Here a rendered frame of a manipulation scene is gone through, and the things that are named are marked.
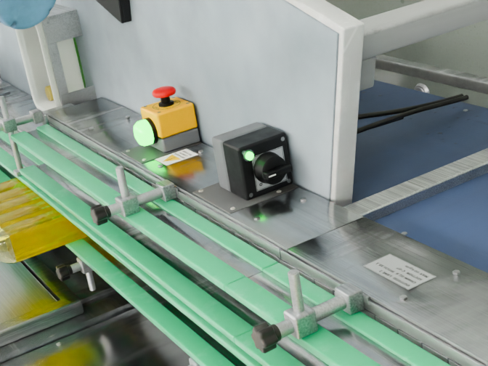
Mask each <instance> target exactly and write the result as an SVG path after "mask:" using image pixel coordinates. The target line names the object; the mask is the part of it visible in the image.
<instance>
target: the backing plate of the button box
mask: <svg viewBox="0 0 488 366"><path fill-rule="evenodd" d="M201 143H202V142H196V143H194V144H191V145H187V146H185V147H181V148H179V149H176V150H172V151H170V152H166V153H164V152H162V151H160V150H158V149H156V148H154V147H152V146H150V145H147V146H142V145H140V146H138V147H134V148H131V149H129V150H125V151H123V152H121V153H123V154H124V155H126V156H128V157H130V158H131V159H133V160H135V161H136V162H138V163H141V164H143V163H146V162H148V161H151V160H155V159H156V158H160V157H163V156H165V155H169V154H172V153H175V152H178V151H180V150H183V149H186V148H189V147H193V146H195V145H199V144H201Z"/></svg>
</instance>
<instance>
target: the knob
mask: <svg viewBox="0 0 488 366"><path fill-rule="evenodd" d="M253 171H254V175H255V177H256V178H257V179H258V180H259V181H260V182H262V183H265V184H277V183H279V182H281V181H282V180H283V178H284V177H285V175H286V174H287V173H289V172H291V171H292V167H291V165H289V164H287V163H286V162H285V161H284V159H283V158H281V157H280V156H279V155H278V154H276V153H274V152H264V153H263V154H261V155H260V156H259V157H258V158H257V159H256V162H255V164H254V167H253Z"/></svg>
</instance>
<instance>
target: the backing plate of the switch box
mask: <svg viewBox="0 0 488 366"><path fill-rule="evenodd" d="M296 188H299V186H297V185H294V184H289V185H287V186H284V187H281V188H279V189H277V190H274V191H271V192H268V193H266V194H264V195H260V196H258V197H256V198H253V199H250V200H245V199H243V198H241V197H239V196H237V195H236V194H234V193H232V192H230V191H228V190H226V189H224V188H222V187H221V186H220V184H219V183H216V184H212V185H211V186H208V187H205V188H203V189H200V190H197V191H194V192H192V193H194V194H195V195H197V196H199V197H201V198H202V199H204V200H206V201H208V202H209V203H212V204H213V205H215V206H217V207H218V208H220V209H222V210H223V211H226V212H227V213H229V214H232V213H234V212H237V211H240V210H242V209H244V208H247V207H250V206H253V205H255V204H257V203H260V202H263V201H265V200H268V199H270V198H273V197H276V196H278V195H281V194H283V193H286V192H289V191H291V190H294V189H296Z"/></svg>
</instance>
